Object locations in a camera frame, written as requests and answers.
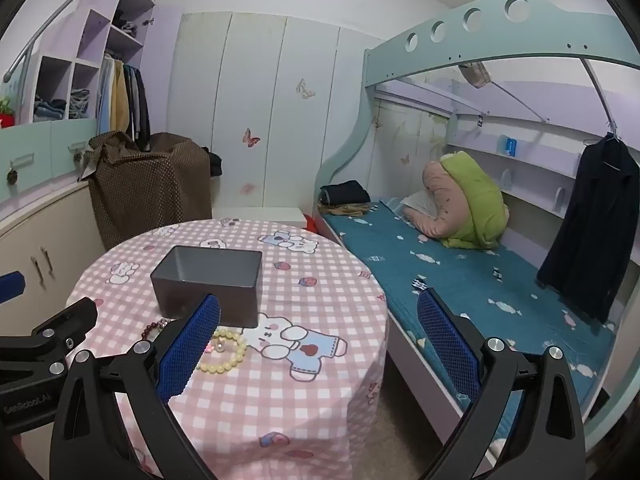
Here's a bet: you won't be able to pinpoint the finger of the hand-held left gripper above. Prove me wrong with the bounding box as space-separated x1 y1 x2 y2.
0 270 27 307
0 297 99 386

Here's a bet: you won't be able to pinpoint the curved metal handrail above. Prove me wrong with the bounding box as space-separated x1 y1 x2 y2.
2 0 166 83

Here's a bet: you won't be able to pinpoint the brown polka-dot bag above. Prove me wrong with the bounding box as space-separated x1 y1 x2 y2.
82 131 213 251

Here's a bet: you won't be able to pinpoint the green and pink quilt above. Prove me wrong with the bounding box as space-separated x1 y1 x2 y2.
406 151 511 251

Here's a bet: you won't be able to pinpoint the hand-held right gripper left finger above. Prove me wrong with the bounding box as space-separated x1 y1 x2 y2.
49 294 223 480

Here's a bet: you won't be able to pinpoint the white pillow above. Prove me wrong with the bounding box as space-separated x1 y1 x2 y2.
400 191 441 221

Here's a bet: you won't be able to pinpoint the cream cupboard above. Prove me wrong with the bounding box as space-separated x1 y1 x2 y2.
0 180 108 356

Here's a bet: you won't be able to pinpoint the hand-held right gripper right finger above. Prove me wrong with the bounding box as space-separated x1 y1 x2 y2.
416 287 587 480

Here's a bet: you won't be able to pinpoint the tan hanging pouch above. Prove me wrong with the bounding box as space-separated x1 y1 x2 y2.
459 60 492 89

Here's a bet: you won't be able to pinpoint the black cloth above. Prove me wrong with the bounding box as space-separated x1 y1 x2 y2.
202 145 223 178

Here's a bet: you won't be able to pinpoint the folded blue jeans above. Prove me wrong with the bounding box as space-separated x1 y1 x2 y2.
35 99 67 122

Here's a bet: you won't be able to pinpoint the cream bead bracelet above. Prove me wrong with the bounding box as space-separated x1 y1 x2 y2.
197 327 249 374

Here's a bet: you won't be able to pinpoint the dark red bead bracelet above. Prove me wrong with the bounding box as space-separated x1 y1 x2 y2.
141 317 173 341

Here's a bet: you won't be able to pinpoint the metal bed support rod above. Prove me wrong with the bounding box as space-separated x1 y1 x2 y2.
580 57 621 133

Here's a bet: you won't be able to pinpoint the purple open shelf wardrobe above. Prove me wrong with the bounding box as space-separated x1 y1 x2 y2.
32 0 183 133

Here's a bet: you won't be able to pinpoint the teal bunk bed frame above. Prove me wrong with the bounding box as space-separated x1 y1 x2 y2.
314 0 640 466

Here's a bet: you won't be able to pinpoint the white bedside shelf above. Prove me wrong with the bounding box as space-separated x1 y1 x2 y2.
447 110 581 221

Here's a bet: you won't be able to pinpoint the white board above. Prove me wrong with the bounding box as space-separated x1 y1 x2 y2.
212 206 308 233

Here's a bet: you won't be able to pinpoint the folded tan clothes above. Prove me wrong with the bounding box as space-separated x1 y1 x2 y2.
320 201 373 220

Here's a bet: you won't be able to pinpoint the folded striped clothes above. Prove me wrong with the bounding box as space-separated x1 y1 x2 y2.
70 89 92 118

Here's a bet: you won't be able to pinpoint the grey metal box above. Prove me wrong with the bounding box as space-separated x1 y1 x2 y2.
150 246 264 329

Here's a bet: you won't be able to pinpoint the teal drawer unit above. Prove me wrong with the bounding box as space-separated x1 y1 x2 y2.
0 117 98 196

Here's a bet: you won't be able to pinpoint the pink checked tablecloth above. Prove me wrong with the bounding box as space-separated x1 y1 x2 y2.
65 217 391 480

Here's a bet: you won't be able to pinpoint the black hanging jacket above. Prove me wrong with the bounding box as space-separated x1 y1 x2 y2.
536 132 640 325

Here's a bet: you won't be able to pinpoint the folded black clothes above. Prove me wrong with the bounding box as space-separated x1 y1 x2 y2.
320 180 372 207

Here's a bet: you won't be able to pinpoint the row of hanging clothes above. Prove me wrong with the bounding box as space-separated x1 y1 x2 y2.
97 55 151 151

